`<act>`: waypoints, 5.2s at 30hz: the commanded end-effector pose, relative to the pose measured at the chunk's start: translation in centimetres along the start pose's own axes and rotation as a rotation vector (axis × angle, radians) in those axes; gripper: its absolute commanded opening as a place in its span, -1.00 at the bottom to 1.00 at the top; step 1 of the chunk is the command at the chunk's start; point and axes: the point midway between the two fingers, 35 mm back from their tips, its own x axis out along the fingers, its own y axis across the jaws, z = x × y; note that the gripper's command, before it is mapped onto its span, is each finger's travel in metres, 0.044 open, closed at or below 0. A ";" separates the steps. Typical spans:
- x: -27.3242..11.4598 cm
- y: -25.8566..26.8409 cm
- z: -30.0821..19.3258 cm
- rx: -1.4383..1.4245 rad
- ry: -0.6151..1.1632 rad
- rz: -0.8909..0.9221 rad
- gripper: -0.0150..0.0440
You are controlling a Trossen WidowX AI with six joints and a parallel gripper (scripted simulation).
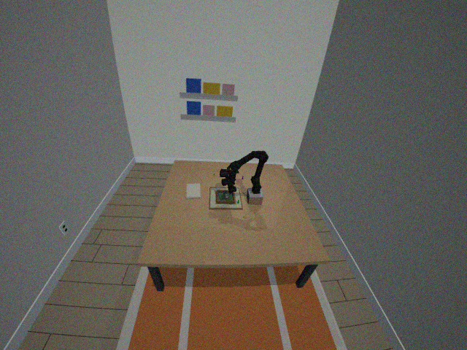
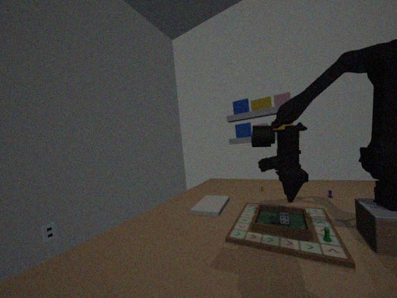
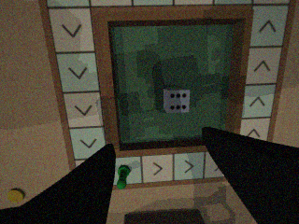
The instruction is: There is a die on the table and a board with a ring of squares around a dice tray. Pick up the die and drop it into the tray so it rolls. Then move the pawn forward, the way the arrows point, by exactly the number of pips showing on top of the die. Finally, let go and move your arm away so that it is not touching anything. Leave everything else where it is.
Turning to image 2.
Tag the grey die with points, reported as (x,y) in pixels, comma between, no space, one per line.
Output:
(284,218)

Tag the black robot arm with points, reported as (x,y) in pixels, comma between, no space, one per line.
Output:
(380,157)

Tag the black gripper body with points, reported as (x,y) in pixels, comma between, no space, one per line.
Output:
(290,168)

